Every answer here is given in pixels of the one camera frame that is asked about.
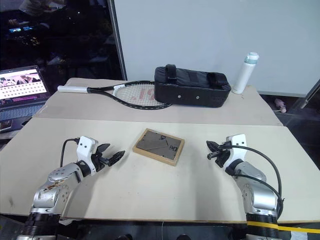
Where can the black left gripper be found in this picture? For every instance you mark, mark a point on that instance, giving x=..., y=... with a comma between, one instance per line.
x=98, y=161

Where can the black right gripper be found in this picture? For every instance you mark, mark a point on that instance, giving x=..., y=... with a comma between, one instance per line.
x=223, y=156

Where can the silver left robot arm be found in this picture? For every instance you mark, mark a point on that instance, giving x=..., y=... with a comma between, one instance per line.
x=61, y=186

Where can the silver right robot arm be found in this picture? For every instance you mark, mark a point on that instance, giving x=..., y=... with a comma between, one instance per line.
x=260, y=197

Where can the open laptop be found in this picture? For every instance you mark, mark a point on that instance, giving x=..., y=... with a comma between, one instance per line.
x=21, y=87

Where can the black tennis racket white grip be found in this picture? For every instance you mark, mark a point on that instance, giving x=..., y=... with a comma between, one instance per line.
x=130, y=96

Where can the black padded bag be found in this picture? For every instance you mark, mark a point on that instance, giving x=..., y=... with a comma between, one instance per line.
x=191, y=87

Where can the pink small object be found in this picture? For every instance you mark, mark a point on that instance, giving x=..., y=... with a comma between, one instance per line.
x=280, y=104

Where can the white water bottle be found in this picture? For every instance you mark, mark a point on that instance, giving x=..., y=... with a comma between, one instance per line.
x=243, y=75

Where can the dark rounded shape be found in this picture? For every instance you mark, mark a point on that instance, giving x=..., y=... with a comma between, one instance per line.
x=125, y=237
x=183, y=237

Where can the grey metal bar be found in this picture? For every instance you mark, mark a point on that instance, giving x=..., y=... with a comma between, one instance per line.
x=311, y=93

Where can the yellow tape strip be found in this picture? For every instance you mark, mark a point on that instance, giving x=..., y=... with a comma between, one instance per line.
x=297, y=228

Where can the white board panel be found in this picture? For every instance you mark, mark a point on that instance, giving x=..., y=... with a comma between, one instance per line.
x=200, y=32

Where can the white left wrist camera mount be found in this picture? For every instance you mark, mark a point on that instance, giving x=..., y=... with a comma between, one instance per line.
x=85, y=148

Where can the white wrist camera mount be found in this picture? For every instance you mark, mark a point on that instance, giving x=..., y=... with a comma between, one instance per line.
x=238, y=152
x=85, y=148

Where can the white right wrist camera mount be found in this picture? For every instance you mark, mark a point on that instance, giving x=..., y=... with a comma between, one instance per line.
x=238, y=152

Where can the wooden picture frame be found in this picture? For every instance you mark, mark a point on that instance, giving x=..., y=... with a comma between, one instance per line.
x=158, y=147

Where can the grey metal board post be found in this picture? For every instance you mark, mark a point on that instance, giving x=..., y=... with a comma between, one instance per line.
x=117, y=37

